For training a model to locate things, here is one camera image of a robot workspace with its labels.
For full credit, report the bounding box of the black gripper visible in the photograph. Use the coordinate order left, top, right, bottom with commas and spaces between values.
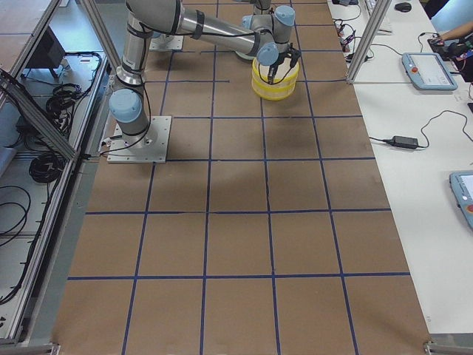
267, 53, 290, 85

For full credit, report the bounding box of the yellow top steamer layer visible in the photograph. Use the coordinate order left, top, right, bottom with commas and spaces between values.
251, 58, 299, 92

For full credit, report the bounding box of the yellow steamer layer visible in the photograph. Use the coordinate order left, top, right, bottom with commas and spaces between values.
251, 80, 296, 101
251, 58, 299, 92

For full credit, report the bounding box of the yellow bottom steamer layer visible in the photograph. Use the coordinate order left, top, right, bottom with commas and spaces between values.
251, 80, 296, 101

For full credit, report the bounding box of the person's hand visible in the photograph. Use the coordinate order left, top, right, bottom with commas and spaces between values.
438, 32, 452, 41

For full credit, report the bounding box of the light green plate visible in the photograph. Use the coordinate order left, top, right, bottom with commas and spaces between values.
235, 51, 254, 61

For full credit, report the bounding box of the white keyboard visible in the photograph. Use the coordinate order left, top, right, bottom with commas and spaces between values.
364, 0, 392, 36

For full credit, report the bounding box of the black computer mouse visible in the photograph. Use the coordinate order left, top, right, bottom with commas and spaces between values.
394, 2, 412, 13

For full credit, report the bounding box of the blue teach pendant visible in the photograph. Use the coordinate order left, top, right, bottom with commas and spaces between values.
401, 53, 457, 91
449, 171, 473, 228

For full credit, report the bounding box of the black power adapter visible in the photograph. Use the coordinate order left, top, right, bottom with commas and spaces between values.
383, 135, 419, 149

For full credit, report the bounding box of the black equipment box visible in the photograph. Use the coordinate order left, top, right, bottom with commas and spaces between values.
26, 27, 66, 78

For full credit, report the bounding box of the diagonal aluminium brace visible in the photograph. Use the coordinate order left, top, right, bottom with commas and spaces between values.
1, 69, 78, 160

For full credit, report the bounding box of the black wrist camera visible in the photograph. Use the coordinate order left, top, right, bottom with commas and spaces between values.
286, 43, 301, 69

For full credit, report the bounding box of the aluminium frame post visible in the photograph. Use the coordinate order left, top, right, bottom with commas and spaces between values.
347, 0, 391, 84

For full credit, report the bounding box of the black coiled cable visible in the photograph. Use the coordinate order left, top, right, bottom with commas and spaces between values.
28, 152, 60, 184

